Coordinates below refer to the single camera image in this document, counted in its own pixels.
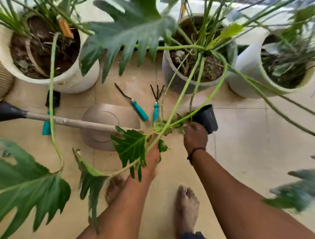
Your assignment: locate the person's left hand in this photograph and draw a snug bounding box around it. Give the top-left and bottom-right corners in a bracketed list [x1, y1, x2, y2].
[140, 135, 161, 182]

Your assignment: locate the person's right hand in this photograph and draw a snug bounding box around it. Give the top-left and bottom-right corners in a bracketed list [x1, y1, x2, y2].
[183, 122, 209, 155]

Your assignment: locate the black plastic nursery pot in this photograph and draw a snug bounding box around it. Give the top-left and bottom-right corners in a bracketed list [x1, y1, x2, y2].
[192, 104, 219, 135]

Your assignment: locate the person's right forearm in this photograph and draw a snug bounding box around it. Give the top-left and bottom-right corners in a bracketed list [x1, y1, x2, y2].
[189, 149, 315, 239]

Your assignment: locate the person's left forearm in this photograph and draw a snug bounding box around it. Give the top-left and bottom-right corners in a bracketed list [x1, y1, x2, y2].
[76, 172, 158, 239]

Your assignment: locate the small green seedling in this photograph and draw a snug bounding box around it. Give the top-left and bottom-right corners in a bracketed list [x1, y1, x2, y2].
[153, 113, 191, 136]

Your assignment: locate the black wrist band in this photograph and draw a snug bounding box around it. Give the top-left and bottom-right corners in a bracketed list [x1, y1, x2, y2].
[187, 147, 206, 165]

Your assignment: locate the grey speckled plant pot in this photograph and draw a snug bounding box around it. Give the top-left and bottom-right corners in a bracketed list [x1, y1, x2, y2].
[162, 14, 238, 95]

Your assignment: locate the beige upturned plastic pot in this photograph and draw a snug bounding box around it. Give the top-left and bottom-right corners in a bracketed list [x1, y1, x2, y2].
[81, 103, 145, 152]

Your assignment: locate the person's left foot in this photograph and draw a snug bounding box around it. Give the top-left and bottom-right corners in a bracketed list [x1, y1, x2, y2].
[105, 175, 126, 207]

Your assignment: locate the person's foot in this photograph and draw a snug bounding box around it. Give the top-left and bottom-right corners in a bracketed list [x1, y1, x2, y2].
[174, 185, 200, 239]
[105, 175, 126, 207]

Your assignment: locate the person's right foot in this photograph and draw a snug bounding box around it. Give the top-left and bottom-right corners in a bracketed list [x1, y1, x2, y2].
[174, 185, 200, 239]

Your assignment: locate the white tilted plant pot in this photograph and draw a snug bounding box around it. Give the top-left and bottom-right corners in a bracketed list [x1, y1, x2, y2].
[227, 28, 315, 99]

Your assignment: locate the dark trouser hem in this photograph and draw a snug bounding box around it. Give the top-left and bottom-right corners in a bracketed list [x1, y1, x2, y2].
[183, 231, 207, 239]

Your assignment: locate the large white plant pot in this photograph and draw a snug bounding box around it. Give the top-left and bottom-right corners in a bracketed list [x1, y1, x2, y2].
[0, 13, 100, 94]

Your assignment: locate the big-leaved philodendron plant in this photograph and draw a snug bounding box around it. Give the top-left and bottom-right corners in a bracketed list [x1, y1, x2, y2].
[72, 0, 315, 235]

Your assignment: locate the grey-green bushy plant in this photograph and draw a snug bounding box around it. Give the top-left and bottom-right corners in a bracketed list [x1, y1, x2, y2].
[260, 0, 315, 83]

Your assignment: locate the blurred green leaf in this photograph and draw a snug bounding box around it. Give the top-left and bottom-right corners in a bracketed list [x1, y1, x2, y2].
[263, 155, 315, 213]

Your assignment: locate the long-stemmed split-leaf plant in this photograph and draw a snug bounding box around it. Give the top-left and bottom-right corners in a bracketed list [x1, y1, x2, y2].
[0, 0, 95, 239]

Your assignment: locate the orange plant tag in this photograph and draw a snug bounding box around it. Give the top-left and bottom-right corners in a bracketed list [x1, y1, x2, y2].
[58, 18, 74, 39]

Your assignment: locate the woven basket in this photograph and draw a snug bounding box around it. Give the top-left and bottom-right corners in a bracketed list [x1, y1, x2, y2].
[0, 61, 15, 99]

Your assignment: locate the teal-handled mini rake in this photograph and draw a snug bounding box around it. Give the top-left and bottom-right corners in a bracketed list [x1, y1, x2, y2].
[150, 84, 165, 123]

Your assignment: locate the teal-handled mini hoe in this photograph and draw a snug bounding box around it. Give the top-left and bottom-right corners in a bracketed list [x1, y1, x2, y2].
[114, 83, 149, 121]

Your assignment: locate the long wooden-handled garden tool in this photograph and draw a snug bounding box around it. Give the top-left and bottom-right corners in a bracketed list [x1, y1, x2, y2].
[0, 99, 146, 135]

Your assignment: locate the teal-handled mini shovel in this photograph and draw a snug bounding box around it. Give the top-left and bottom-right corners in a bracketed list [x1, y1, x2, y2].
[41, 90, 61, 136]

